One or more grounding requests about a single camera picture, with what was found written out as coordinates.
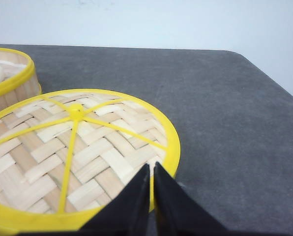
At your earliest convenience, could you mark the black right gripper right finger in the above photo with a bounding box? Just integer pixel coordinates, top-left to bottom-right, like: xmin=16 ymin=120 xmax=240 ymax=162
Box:
xmin=154 ymin=162 xmax=232 ymax=236

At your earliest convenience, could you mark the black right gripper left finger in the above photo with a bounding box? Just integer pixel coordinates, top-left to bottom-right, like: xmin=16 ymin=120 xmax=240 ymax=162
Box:
xmin=78 ymin=164 xmax=150 ymax=236

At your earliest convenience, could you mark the woven bamboo steamer lid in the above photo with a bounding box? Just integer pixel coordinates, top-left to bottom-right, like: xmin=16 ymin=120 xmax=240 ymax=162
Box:
xmin=0 ymin=88 xmax=180 ymax=236

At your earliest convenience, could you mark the bamboo steamer basket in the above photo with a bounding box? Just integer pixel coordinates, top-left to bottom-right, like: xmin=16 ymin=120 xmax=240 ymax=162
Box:
xmin=0 ymin=48 xmax=42 ymax=111

